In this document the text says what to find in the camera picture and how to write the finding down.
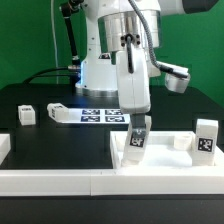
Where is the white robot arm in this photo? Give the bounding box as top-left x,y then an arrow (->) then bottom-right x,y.
60,0 -> 219,138

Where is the black cable bundle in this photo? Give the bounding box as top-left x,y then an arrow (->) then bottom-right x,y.
22,66 -> 82,84

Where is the white square table top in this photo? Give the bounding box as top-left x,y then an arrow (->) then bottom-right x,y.
109,130 -> 221,171

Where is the sheet of fiducial markers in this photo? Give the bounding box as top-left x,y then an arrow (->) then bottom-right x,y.
68,108 -> 130,124

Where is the white fence wall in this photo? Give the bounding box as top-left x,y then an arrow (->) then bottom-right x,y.
0,134 -> 11,165
0,167 -> 224,196
215,147 -> 224,167

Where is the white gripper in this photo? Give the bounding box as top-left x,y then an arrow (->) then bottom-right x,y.
116,49 -> 151,138

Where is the grey hanging cable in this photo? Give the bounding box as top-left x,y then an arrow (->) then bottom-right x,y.
50,0 -> 60,84

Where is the white front fence wall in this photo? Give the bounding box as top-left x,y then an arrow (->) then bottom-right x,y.
0,167 -> 224,196

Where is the white right fence wall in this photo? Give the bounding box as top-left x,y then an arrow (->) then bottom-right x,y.
215,147 -> 224,167

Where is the white left fence wall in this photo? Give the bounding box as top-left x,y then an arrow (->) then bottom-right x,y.
0,134 -> 11,165

